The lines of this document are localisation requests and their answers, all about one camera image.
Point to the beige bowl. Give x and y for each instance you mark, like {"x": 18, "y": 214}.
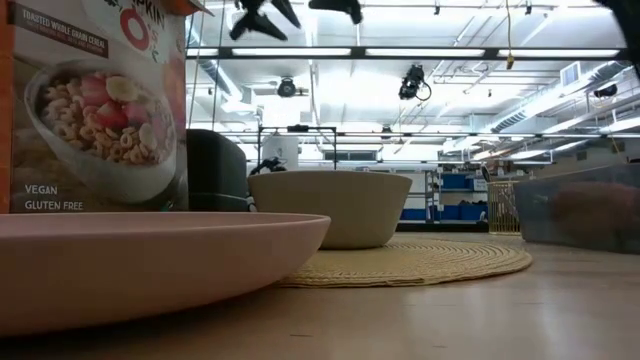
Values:
{"x": 330, "y": 210}

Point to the black four-slot toaster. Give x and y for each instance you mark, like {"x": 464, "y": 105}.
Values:
{"x": 215, "y": 170}

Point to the round woven straw placemat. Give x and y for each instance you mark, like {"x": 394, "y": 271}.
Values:
{"x": 425, "y": 265}

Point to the orange cereal box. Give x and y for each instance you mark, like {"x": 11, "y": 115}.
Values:
{"x": 100, "y": 125}

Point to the white cylinder tank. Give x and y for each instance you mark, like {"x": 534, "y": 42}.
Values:
{"x": 280, "y": 150}

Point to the blue storage bin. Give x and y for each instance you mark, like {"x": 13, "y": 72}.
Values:
{"x": 455, "y": 181}
{"x": 467, "y": 212}
{"x": 414, "y": 214}

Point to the grey translucent plastic bin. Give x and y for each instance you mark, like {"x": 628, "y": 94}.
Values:
{"x": 535, "y": 215}

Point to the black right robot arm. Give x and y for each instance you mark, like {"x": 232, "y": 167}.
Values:
{"x": 625, "y": 30}

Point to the pink plate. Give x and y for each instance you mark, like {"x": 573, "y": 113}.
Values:
{"x": 150, "y": 270}

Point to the red apple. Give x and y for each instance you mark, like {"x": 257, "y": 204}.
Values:
{"x": 595, "y": 215}

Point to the black ceiling spotlight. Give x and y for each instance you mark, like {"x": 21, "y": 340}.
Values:
{"x": 412, "y": 82}
{"x": 286, "y": 88}
{"x": 605, "y": 91}

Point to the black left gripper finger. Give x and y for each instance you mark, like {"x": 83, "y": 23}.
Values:
{"x": 287, "y": 12}
{"x": 335, "y": 5}

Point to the black tubular stand frame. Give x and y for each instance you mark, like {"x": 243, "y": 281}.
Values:
{"x": 297, "y": 128}

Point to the black aluminium rig frame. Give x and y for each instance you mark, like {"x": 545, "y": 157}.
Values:
{"x": 225, "y": 52}

